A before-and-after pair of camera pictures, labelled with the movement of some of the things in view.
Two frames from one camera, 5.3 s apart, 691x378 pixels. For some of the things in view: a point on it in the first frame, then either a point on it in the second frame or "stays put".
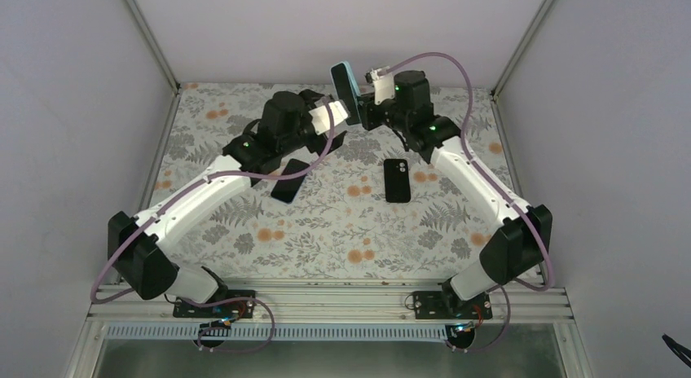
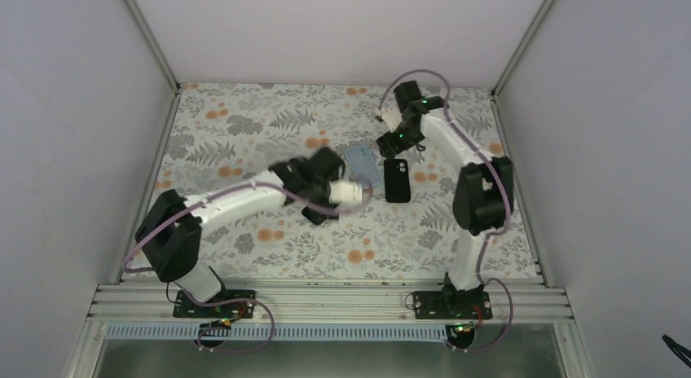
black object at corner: (683, 352) stays put
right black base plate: (446, 305) stays put
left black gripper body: (319, 146) to (314, 195)
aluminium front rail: (536, 303) stays put
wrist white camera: (320, 116) to (347, 191)
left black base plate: (235, 309) stays put
